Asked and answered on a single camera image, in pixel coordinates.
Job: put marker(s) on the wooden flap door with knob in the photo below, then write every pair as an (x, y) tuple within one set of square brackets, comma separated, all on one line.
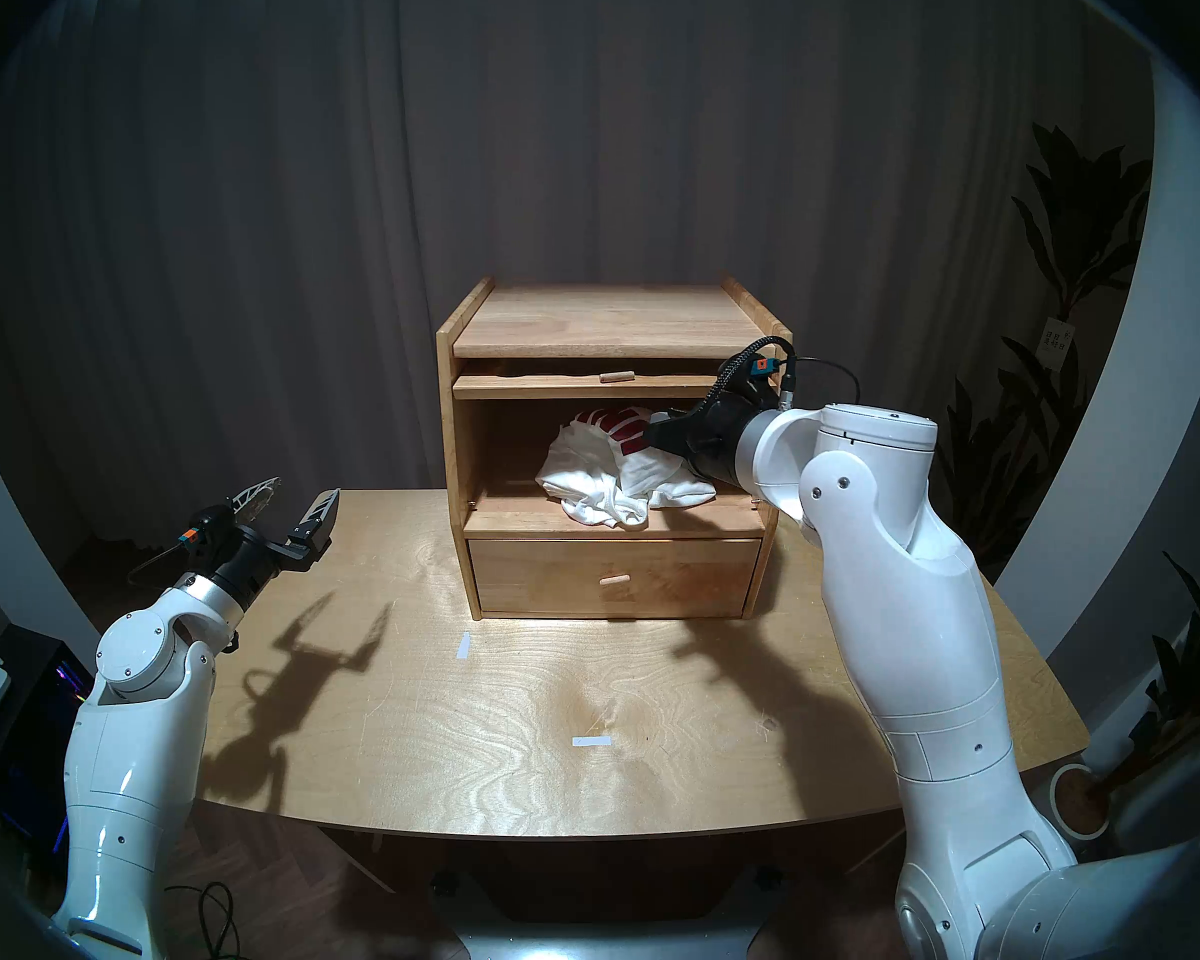
[(520, 386)]

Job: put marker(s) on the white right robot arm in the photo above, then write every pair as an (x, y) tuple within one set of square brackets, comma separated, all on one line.
[(910, 648)]

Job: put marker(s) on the white shirt red print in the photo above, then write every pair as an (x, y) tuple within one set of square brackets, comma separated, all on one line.
[(590, 478)]

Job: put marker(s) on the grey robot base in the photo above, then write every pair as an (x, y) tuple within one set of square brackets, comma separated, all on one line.
[(580, 943)]

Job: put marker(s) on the white plant tag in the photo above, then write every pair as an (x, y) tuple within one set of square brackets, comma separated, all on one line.
[(1057, 338)]

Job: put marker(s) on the tall dark leafy plant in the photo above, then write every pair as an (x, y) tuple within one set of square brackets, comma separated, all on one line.
[(1085, 218)]

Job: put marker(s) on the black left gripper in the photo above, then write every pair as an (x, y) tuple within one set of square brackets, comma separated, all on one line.
[(255, 563)]

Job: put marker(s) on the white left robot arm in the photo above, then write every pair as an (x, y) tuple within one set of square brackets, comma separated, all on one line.
[(130, 768)]

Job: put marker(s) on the black computer case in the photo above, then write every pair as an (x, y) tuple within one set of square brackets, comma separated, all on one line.
[(30, 728)]

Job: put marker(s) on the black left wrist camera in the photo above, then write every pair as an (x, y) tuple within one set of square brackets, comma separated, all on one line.
[(210, 528)]

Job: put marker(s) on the wooden cabinet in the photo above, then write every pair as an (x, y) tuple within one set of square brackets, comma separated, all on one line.
[(610, 323)]

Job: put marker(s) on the wooden drawer with knob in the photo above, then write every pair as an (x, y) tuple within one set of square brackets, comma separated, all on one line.
[(530, 578)]

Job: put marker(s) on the grey curtain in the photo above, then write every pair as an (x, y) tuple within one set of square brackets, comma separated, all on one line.
[(260, 218)]

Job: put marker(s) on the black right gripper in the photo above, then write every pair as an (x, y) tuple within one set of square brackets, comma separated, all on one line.
[(715, 443)]

